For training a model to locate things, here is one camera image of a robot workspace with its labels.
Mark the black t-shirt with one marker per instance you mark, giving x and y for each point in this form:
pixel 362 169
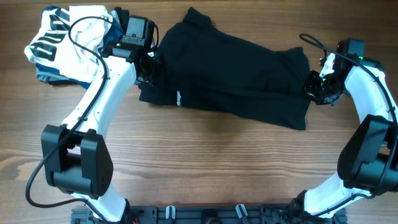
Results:
pixel 210 70

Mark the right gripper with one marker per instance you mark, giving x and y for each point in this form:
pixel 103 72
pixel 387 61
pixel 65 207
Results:
pixel 319 88

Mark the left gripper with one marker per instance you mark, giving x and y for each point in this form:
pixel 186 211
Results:
pixel 162 70

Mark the blue folded garment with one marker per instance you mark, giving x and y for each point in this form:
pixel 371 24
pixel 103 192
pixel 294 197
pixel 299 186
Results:
pixel 110 34

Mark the white black printed shirt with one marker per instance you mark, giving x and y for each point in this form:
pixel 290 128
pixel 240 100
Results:
pixel 62 46

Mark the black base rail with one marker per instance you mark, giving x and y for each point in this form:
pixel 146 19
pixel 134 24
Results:
pixel 264 214

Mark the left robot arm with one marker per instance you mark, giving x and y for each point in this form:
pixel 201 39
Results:
pixel 75 157

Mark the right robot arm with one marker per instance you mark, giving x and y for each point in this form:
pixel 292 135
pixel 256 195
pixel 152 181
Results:
pixel 367 165

